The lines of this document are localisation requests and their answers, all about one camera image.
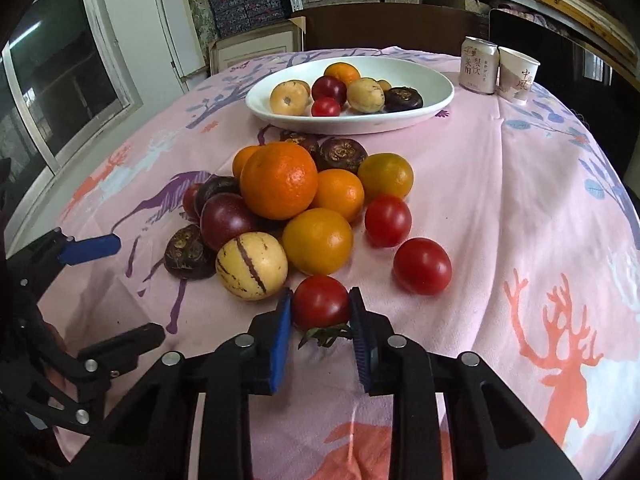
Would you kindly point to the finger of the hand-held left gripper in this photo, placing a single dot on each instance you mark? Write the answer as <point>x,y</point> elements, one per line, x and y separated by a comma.
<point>130,342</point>
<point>95,247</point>

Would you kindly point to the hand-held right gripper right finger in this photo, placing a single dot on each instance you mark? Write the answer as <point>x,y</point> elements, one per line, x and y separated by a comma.
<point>361,345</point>

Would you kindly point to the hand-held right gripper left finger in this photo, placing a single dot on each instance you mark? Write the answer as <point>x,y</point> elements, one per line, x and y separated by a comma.
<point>280,340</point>

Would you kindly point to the red tomato with green calyx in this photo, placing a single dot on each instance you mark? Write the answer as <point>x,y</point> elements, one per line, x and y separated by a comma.
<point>320,302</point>

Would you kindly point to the striped pepino melon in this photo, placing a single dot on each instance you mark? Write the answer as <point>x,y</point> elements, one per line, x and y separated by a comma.
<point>365,94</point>
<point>289,97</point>
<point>251,266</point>

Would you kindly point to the yellowish small orange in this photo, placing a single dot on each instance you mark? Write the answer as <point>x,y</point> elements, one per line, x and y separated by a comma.
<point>317,241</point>
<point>386,176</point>

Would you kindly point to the dark red plum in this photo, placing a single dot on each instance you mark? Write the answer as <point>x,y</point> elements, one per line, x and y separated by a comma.
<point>328,89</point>
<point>226,221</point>

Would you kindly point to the large orange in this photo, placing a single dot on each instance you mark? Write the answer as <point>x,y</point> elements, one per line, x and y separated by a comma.
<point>279,180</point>

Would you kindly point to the white oval plate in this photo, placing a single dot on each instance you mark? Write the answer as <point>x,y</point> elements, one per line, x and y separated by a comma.
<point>427,95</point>

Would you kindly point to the small tan round fruit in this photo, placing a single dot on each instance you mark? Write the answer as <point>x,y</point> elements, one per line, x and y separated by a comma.
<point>384,84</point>

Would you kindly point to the dark glass window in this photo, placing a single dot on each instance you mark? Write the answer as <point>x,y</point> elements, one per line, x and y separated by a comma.
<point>65,85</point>

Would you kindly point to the pink deer print tablecloth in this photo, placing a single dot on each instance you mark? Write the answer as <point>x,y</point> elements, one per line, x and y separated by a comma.
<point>500,200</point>

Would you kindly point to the white board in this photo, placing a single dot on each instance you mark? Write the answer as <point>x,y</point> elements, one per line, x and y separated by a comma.
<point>180,35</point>

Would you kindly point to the framed picture in cardboard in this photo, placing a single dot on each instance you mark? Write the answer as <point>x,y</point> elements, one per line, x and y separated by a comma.
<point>255,47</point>

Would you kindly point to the green marbled slab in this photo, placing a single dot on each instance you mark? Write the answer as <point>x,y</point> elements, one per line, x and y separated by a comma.
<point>200,5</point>

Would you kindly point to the stack of blue floral boxes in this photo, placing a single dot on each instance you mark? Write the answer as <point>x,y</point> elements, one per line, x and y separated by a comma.
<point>250,5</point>

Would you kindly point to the pink drink can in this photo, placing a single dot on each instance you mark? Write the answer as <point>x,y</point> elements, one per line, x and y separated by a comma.
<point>477,67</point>

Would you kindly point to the white paper cup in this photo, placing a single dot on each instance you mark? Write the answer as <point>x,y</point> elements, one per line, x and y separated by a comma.
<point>517,77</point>

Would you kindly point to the brown wooden panel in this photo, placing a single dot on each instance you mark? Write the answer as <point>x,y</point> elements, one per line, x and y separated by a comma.
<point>390,27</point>

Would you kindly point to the black panel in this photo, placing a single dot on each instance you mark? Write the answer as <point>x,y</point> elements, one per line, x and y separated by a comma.
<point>565,55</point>

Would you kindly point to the pink cloth bundle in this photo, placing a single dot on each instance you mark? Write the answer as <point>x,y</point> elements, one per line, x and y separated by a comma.
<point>520,14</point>

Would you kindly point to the stack of wooden frames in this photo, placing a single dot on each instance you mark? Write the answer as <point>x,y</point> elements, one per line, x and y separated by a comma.
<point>575,0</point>

